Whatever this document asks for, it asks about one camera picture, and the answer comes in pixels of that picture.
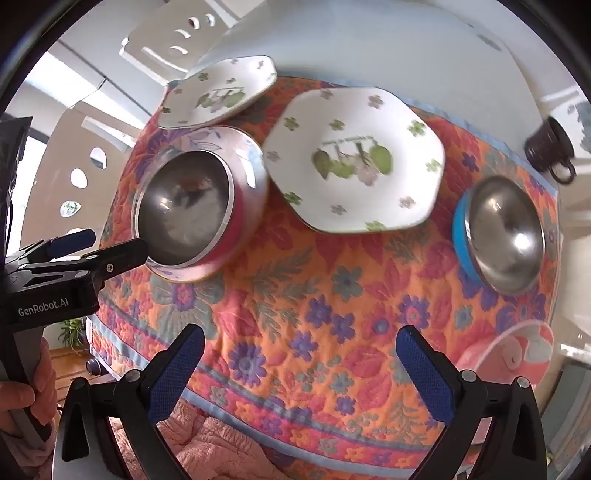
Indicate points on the white dining chair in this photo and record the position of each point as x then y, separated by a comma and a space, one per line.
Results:
60, 138
152, 41
565, 104

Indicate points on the pink cartoon bowl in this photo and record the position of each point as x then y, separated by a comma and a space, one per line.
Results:
512, 355

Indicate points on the person's left hand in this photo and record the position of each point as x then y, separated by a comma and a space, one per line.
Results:
47, 383

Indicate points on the blue steel bowl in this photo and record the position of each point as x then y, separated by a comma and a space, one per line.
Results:
503, 240

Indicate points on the orange floral quilted tablecloth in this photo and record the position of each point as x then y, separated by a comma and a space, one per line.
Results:
300, 300

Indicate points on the white floral plate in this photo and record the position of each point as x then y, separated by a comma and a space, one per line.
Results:
217, 92
355, 157

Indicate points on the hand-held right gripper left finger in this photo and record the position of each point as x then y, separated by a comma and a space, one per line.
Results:
178, 369

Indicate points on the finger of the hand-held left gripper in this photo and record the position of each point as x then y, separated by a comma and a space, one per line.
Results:
74, 241
122, 258

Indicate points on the green potted plant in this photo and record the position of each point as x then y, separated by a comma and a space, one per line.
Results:
71, 332

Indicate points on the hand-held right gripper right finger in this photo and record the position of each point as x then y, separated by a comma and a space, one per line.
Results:
425, 378

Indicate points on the dark brown cup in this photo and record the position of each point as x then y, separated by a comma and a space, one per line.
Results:
547, 145

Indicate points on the pink fuzzy blanket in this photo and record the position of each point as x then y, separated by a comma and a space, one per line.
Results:
207, 443

